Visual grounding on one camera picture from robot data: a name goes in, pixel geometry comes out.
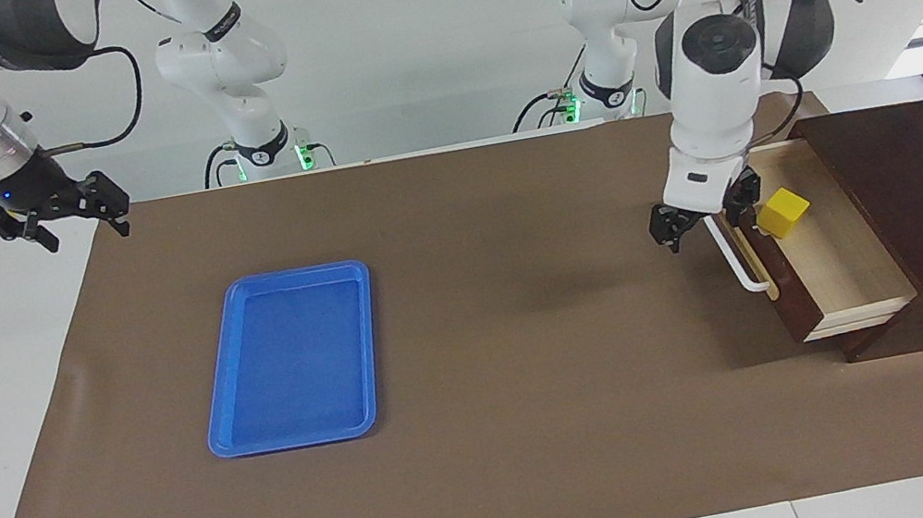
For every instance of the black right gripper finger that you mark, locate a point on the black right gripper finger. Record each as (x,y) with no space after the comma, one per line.
(5,223)
(107,201)

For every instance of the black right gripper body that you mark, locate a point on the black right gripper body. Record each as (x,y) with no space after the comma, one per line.
(37,185)

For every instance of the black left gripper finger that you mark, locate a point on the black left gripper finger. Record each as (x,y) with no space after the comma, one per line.
(742,198)
(667,226)

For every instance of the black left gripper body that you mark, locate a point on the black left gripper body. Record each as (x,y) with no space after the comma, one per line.
(703,217)

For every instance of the yellow cube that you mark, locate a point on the yellow cube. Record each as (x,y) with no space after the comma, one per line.
(782,213)

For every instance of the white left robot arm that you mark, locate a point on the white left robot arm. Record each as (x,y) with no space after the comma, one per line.
(715,94)

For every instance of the blue plastic tray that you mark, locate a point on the blue plastic tray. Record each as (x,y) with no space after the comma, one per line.
(291,362)

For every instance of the brown table mat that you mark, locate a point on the brown table mat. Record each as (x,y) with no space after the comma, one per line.
(550,450)

